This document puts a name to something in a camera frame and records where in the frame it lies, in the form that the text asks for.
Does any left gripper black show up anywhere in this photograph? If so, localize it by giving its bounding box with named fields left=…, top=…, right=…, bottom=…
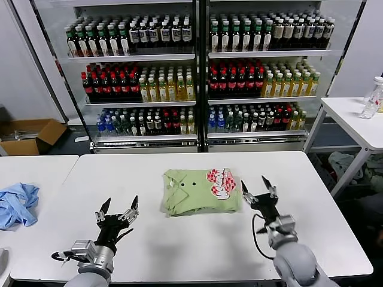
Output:
left=95, top=195, right=140, bottom=249

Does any white side table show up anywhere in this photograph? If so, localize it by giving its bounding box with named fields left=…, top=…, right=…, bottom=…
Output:
left=302, top=96, right=383, bottom=199

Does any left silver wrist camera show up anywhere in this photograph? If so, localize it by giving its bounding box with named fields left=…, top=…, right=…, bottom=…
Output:
left=71, top=239, right=96, bottom=264

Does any crumpled light blue shirt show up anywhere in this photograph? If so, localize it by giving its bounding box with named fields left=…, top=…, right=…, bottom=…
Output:
left=0, top=182, right=41, bottom=230

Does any light green polo shirt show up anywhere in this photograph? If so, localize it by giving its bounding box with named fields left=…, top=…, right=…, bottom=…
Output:
left=161, top=167, right=242, bottom=218

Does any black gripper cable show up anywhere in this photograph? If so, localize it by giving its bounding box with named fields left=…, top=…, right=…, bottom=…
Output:
left=115, top=227, right=135, bottom=243
left=251, top=212, right=276, bottom=260

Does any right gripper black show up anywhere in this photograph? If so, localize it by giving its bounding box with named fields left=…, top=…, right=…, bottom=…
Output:
left=241, top=175, right=281, bottom=224

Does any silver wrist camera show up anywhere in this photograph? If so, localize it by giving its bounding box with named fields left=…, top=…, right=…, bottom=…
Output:
left=270, top=214, right=299, bottom=242
left=71, top=239, right=96, bottom=264

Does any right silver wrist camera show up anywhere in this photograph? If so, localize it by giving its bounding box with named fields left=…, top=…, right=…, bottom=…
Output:
left=270, top=214, right=299, bottom=242

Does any glass front beverage cooler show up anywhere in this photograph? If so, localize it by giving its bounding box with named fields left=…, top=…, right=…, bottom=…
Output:
left=203, top=0, right=368, bottom=154
left=29, top=0, right=207, bottom=155

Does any bundle of metal rods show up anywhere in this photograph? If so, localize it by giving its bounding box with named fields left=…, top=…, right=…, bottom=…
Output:
left=0, top=129, right=41, bottom=141

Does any grey white crumpled garment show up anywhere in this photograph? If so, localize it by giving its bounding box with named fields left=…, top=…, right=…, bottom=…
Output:
left=328, top=151, right=364, bottom=185

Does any clear plastic bottle white cap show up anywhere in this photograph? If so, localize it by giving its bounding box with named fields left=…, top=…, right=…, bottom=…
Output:
left=361, top=76, right=383, bottom=120

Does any dark bottle tan label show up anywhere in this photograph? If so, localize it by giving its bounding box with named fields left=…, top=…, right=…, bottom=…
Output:
left=284, top=17, right=296, bottom=48
left=273, top=18, right=286, bottom=48

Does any red cap cola bottle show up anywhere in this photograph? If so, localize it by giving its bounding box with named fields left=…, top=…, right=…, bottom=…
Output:
left=171, top=112, right=181, bottom=135
left=282, top=108, right=292, bottom=131
left=90, top=72, right=102, bottom=102
left=247, top=69, right=258, bottom=97
left=162, top=112, right=172, bottom=135
left=129, top=71, right=141, bottom=100
left=209, top=69, right=220, bottom=98
left=228, top=69, right=239, bottom=98
left=257, top=68, right=267, bottom=97
left=100, top=72, right=112, bottom=102
left=110, top=72, right=121, bottom=101
left=274, top=109, right=284, bottom=131
left=238, top=69, right=248, bottom=98
left=81, top=72, right=93, bottom=102
left=120, top=72, right=131, bottom=101
left=218, top=69, right=229, bottom=98

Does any black camera cable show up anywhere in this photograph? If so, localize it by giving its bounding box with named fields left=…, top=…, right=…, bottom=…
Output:
left=50, top=251, right=78, bottom=265

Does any open cardboard box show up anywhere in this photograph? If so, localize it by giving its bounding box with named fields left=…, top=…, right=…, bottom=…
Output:
left=0, top=118, right=68, bottom=156

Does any dull green crumpled garment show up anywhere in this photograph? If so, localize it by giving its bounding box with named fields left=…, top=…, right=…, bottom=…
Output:
left=365, top=155, right=383, bottom=192

